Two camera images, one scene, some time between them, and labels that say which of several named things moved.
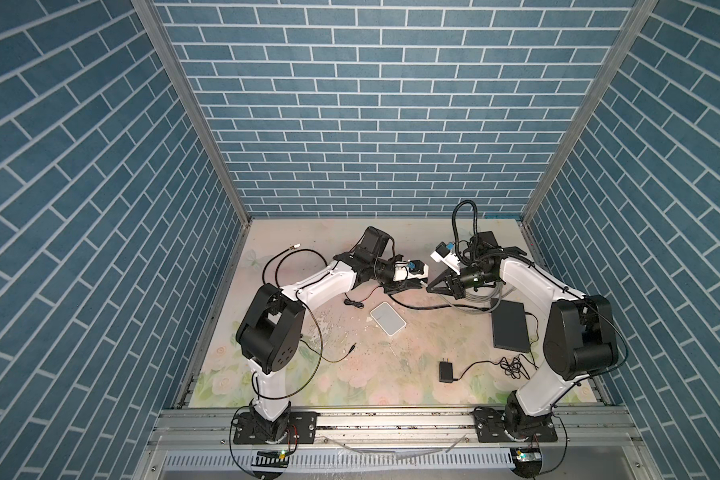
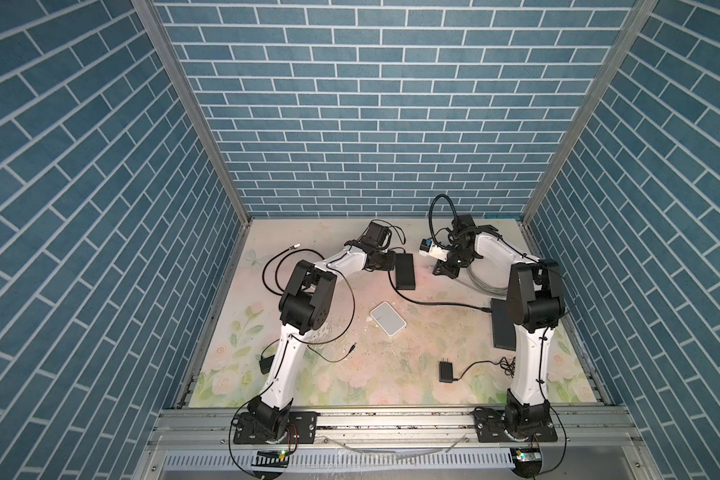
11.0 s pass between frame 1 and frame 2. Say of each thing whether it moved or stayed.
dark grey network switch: stayed
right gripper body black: moved
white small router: stayed
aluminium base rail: stayed
